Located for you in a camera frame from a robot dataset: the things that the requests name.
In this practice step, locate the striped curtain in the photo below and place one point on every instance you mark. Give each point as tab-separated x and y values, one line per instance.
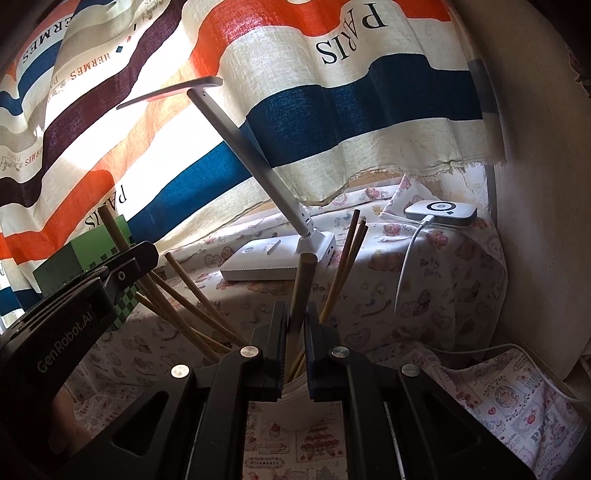
300	69

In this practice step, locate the brown wooden chopstick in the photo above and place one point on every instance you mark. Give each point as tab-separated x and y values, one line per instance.
113	228
302	286

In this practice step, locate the white desk lamp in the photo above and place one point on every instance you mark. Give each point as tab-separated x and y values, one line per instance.
268	258

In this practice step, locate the bunch of wooden chopsticks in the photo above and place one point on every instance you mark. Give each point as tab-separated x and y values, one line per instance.
344	263

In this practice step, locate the green checkered box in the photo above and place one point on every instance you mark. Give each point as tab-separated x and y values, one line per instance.
69	267

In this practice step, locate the white charging device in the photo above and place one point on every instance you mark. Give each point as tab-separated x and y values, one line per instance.
441	212

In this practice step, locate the white cup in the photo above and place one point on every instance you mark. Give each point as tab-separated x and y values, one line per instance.
295	415

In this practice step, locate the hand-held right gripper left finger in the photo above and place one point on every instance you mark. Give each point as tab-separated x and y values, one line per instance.
279	337

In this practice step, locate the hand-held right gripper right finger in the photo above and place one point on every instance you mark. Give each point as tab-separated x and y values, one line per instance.
313	337

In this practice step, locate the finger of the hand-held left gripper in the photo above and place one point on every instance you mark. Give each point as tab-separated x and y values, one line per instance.
143	254
117	279

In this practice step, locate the printed tablecloth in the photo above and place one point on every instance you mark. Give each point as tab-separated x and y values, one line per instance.
438	295

